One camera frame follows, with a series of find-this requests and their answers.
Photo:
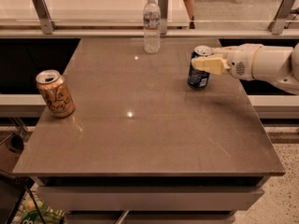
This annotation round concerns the clear plastic water bottle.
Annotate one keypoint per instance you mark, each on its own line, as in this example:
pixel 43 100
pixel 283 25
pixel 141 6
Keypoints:
pixel 151 26

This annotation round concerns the middle metal glass bracket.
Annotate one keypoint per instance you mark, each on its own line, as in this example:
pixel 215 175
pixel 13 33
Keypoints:
pixel 163 4

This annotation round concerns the metal glass bracket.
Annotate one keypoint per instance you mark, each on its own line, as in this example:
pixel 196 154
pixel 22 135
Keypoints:
pixel 47 25
pixel 163 4
pixel 276 26

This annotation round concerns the orange soda can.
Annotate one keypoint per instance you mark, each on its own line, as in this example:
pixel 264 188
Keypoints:
pixel 54 90

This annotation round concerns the grey cabinet drawer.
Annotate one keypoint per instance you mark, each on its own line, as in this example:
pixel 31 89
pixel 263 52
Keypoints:
pixel 150 198

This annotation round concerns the black bin at left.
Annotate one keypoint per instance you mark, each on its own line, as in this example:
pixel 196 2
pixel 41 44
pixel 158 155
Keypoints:
pixel 12 190

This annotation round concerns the right metal glass bracket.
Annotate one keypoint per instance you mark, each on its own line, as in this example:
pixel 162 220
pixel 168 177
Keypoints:
pixel 276 26

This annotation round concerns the blue pepsi can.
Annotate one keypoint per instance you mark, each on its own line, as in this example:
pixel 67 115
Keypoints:
pixel 198 79

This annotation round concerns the green snack bag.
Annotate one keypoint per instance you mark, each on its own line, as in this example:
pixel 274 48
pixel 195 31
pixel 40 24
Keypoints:
pixel 39 212

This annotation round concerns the left metal glass bracket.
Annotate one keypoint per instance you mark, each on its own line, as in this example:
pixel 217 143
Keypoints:
pixel 47 25

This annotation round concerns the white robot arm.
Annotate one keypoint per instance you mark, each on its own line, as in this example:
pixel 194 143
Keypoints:
pixel 275 65

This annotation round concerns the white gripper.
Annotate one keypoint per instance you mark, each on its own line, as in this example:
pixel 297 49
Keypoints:
pixel 240 62

